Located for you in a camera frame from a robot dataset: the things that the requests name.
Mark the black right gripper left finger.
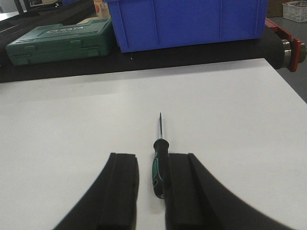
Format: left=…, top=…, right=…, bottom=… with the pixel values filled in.
left=55, top=153, right=139, bottom=230

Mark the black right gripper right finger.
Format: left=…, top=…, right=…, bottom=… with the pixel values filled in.
left=164, top=153, right=289, bottom=230

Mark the small green black screwdriver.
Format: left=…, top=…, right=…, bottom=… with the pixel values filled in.
left=152, top=112, right=169, bottom=199

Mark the green SATA tool case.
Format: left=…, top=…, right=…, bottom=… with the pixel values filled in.
left=6, top=18, right=116, bottom=66

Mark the large blue plastic bin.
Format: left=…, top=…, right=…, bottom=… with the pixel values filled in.
left=107, top=0, right=268, bottom=53

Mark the white plastic basket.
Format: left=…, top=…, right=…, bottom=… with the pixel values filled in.
left=283, top=0, right=307, bottom=23

